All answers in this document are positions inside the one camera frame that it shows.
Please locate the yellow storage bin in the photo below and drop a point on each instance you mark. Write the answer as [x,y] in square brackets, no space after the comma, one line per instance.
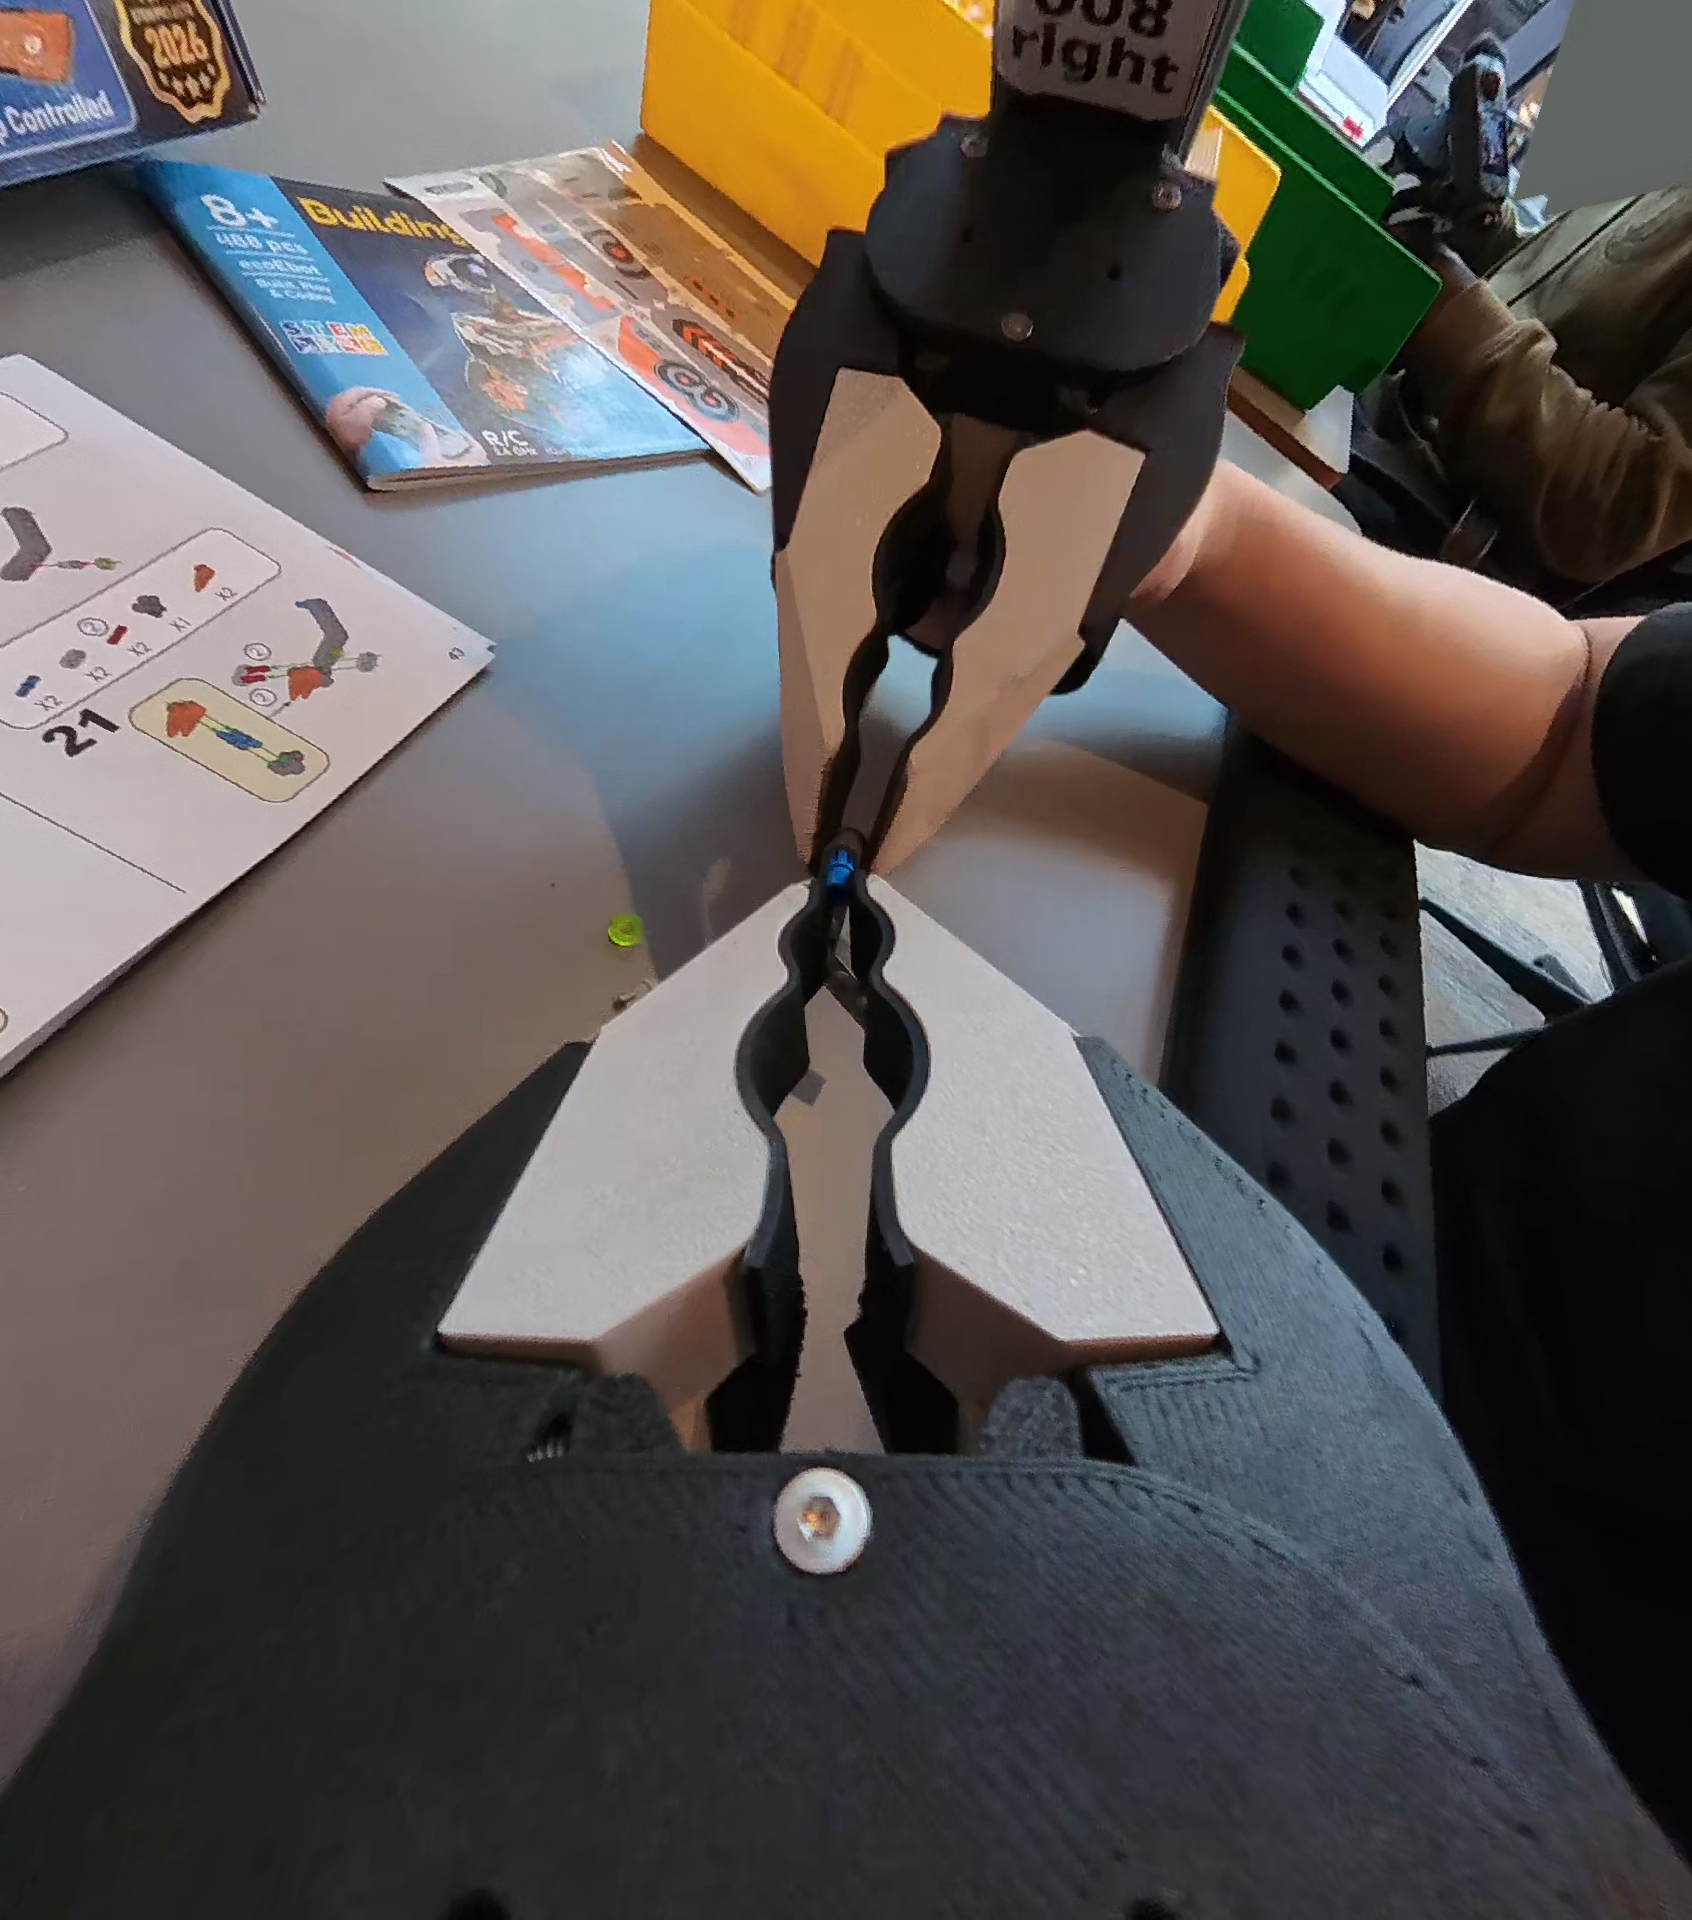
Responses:
[787,104]

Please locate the person's black shirt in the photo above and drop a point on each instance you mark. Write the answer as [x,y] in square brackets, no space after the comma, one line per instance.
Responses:
[1686,1051]

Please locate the blue connector pin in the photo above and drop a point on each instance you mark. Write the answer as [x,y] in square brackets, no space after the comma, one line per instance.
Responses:
[837,878]

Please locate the sticker sheet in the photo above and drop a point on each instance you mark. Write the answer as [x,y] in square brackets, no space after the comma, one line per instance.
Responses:
[606,255]

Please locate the robot kit box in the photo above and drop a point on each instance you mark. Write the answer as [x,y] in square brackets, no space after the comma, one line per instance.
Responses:
[36,104]

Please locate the grey desk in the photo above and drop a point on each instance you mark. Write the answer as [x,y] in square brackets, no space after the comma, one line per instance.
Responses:
[517,645]

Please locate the person's right forearm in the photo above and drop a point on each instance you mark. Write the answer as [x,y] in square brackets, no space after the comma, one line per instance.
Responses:
[1386,675]

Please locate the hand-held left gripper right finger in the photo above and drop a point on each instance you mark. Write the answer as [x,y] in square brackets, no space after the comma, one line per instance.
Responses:
[1041,1201]

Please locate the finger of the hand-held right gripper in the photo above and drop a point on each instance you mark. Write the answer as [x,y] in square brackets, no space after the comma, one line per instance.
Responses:
[830,600]
[1041,570]

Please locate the open instruction manual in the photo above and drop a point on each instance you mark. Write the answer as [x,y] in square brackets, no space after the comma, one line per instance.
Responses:
[110,750]

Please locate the green storage bin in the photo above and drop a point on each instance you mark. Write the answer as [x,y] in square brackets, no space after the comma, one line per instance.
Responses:
[1326,255]

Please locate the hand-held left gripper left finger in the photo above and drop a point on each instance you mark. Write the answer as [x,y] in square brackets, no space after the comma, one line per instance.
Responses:
[621,1201]

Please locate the black perforated chair back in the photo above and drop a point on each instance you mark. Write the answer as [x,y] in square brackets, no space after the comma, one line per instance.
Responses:
[1310,1051]

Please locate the blue cover booklet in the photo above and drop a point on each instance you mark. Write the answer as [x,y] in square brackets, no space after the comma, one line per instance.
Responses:
[380,330]

